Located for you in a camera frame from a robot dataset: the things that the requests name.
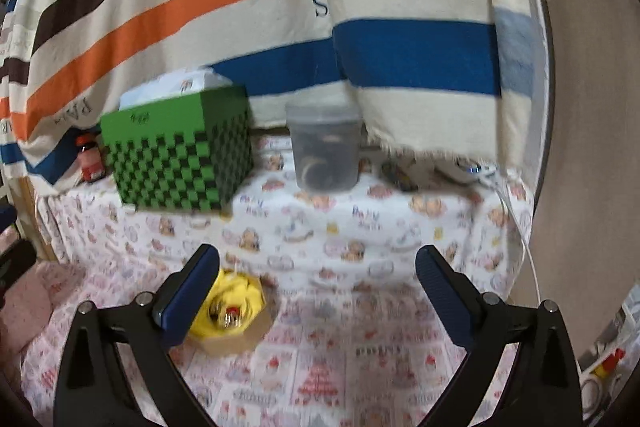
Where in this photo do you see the pink print tablecloth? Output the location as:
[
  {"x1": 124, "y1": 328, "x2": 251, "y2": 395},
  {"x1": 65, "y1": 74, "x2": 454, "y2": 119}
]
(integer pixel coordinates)
[{"x1": 20, "y1": 257, "x2": 526, "y2": 427}]

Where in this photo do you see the pink bag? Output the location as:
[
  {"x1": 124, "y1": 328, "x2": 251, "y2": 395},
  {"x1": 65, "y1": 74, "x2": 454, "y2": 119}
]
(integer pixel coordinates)
[{"x1": 0, "y1": 263, "x2": 53, "y2": 358}]

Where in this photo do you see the bear print cloth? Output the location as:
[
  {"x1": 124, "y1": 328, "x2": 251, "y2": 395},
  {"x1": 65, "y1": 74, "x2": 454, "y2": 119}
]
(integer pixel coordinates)
[{"x1": 35, "y1": 134, "x2": 536, "y2": 295}]

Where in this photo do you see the green checkered box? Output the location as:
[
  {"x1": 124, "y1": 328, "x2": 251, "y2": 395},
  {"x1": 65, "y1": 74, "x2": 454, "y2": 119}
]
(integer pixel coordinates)
[{"x1": 100, "y1": 84, "x2": 255, "y2": 214}]

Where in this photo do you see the clear plastic container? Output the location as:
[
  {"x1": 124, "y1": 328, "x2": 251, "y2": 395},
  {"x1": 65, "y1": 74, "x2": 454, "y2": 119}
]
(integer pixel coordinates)
[{"x1": 285, "y1": 101, "x2": 363, "y2": 192}]

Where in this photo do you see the gold octagonal box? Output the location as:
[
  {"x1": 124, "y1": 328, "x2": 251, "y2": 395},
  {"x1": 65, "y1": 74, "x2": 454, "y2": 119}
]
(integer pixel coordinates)
[{"x1": 195, "y1": 269, "x2": 275, "y2": 355}]

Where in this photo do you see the white charger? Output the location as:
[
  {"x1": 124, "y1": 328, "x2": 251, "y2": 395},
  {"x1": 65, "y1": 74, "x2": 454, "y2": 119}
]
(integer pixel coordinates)
[{"x1": 435, "y1": 157, "x2": 498, "y2": 185}]

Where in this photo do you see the red yellow toy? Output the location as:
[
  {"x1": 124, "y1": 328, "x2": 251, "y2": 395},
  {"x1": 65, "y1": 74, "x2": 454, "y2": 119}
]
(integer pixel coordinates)
[{"x1": 592, "y1": 347, "x2": 627, "y2": 380}]

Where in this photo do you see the white cable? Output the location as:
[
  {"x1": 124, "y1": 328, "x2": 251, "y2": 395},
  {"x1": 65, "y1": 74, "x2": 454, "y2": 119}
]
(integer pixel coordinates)
[{"x1": 480, "y1": 167, "x2": 543, "y2": 308}]

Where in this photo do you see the small black object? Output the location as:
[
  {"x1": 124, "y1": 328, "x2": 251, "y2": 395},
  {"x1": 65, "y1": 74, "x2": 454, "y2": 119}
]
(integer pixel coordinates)
[{"x1": 381, "y1": 162, "x2": 420, "y2": 192}]

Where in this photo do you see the pile of silver jewelry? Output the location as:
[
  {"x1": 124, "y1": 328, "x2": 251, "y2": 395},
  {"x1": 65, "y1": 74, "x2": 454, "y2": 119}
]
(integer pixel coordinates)
[{"x1": 210, "y1": 297, "x2": 252, "y2": 329}]

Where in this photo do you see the round pink white object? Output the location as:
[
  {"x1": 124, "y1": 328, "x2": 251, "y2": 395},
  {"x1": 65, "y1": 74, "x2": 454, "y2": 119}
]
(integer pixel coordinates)
[{"x1": 580, "y1": 374, "x2": 608, "y2": 423}]

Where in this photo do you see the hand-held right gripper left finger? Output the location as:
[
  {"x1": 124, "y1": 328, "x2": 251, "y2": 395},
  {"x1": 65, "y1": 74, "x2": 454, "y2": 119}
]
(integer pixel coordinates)
[{"x1": 52, "y1": 243, "x2": 221, "y2": 427}]

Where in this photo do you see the yellow cloth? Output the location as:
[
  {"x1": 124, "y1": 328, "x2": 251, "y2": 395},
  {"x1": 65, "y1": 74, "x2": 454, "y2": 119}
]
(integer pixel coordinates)
[{"x1": 189, "y1": 268, "x2": 266, "y2": 339}]

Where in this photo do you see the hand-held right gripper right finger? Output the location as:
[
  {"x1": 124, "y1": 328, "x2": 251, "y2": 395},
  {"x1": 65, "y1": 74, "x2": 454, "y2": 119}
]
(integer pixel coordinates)
[{"x1": 415, "y1": 244, "x2": 584, "y2": 427}]

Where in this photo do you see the striped blanket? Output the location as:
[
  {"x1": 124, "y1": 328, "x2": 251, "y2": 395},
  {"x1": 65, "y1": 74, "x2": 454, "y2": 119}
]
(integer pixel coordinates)
[{"x1": 0, "y1": 0, "x2": 537, "y2": 190}]

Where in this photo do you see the wooden board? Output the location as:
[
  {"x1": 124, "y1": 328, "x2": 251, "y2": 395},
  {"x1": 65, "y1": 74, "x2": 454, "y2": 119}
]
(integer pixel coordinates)
[{"x1": 512, "y1": 0, "x2": 640, "y2": 310}]

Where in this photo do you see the red pill bottle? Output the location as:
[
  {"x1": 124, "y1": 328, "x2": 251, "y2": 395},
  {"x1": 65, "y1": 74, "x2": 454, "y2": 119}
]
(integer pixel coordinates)
[{"x1": 75, "y1": 133, "x2": 107, "y2": 182}]

